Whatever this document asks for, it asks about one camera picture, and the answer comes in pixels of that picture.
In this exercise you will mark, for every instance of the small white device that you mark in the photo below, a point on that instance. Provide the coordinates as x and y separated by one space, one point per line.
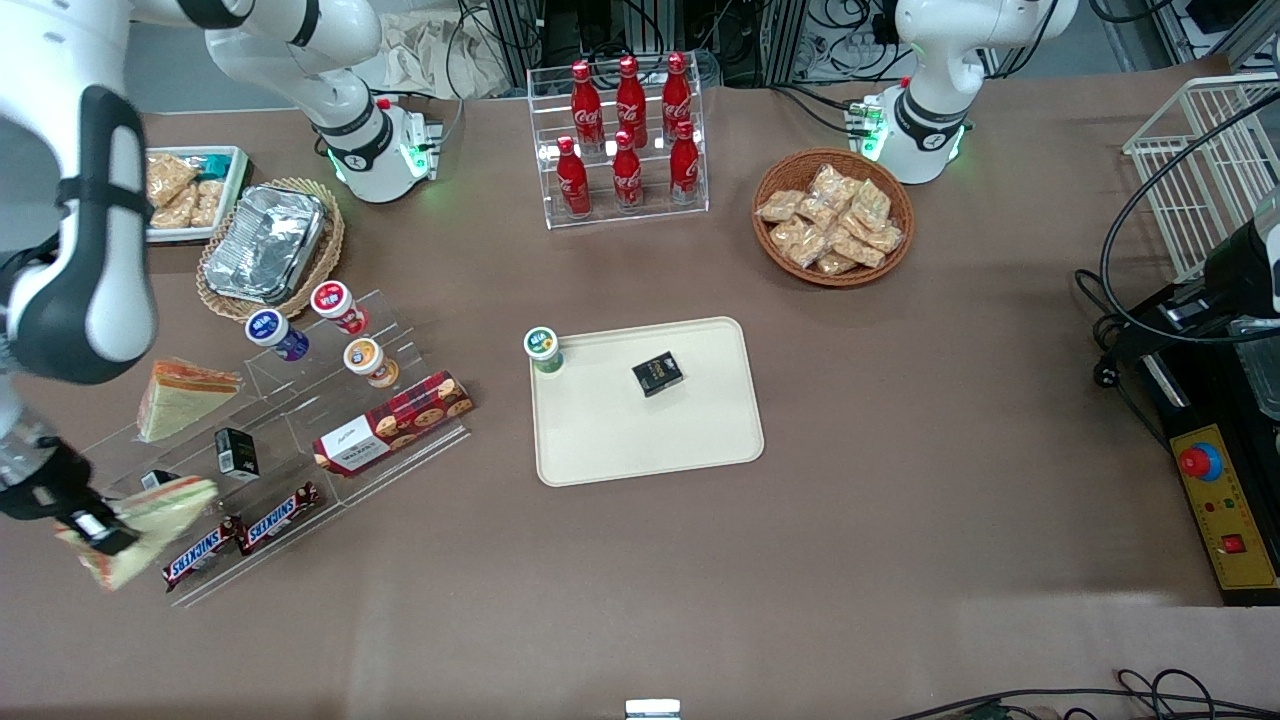
652 709

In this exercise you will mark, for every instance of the small black white-label box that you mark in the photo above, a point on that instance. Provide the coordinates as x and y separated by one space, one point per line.
238 452
157 479

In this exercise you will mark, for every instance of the clear snack pack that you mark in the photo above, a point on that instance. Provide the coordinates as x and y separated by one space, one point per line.
172 208
168 175
208 202

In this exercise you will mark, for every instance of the cream plastic tray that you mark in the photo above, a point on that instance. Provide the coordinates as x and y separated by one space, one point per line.
650 420

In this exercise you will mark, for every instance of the aluminium equipment frame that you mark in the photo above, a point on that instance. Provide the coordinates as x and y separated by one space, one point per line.
650 30

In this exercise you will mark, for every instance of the red tartan shortbread box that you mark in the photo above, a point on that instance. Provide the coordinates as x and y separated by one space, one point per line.
395 422

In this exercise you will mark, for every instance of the red-lid yogurt cup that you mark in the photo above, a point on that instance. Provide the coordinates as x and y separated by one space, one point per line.
335 303

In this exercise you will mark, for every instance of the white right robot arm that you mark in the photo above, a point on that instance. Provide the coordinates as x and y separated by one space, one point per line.
90 250

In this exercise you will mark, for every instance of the blue-lid yogurt cup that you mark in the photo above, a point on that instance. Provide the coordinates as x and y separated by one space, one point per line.
272 331

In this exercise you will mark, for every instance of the black yellow-panel control box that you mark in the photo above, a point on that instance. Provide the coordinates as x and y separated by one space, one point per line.
1225 520

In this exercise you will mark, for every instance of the round wicker bowl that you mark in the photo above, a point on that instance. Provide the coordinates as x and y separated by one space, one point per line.
775 255

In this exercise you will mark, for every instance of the flat wicker basket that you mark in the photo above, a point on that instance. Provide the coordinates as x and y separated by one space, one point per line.
325 265

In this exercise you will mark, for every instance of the triangle sandwich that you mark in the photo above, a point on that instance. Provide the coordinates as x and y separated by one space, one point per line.
180 398
165 505

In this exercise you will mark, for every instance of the small black gold-print box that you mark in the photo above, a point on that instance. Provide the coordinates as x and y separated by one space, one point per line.
657 373

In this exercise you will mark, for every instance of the orange-lid yogurt cup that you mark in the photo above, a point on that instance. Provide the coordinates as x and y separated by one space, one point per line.
366 358

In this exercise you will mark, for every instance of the crumpled beige cloth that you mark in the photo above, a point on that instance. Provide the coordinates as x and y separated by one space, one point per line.
430 55

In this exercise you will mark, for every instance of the snickers bar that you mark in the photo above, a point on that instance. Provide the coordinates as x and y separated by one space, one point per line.
280 517
200 553

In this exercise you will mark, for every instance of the teal snack packet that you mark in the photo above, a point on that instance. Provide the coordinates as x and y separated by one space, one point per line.
212 165

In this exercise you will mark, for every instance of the white rectangular bin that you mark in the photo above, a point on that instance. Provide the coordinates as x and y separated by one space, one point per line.
200 236

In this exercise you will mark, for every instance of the clear acrylic stepped stand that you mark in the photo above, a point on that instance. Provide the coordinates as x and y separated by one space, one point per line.
300 410

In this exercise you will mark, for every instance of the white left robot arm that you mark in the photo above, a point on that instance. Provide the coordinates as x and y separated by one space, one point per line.
935 100

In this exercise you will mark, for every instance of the red emergency stop button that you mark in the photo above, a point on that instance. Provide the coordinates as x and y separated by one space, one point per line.
1200 461

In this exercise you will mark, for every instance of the green-lid yogurt cup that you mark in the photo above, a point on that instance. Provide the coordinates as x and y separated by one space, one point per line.
543 348

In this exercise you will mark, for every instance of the black camera device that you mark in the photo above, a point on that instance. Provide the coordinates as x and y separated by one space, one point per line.
1245 265

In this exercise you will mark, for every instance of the clear acrylic bottle rack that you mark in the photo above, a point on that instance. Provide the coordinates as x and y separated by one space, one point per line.
560 215

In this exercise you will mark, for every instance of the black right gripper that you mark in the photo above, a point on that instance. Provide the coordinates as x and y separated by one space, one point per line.
42 486

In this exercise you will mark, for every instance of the aluminium foil container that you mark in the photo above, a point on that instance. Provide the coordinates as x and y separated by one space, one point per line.
265 245

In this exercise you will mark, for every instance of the clear cracker pack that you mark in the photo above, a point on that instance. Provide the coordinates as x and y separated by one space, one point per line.
858 248
800 242
835 185
885 238
870 203
780 205
835 263

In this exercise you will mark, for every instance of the red cola bottle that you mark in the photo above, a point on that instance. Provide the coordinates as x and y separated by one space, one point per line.
627 175
573 180
685 165
677 95
631 98
586 105

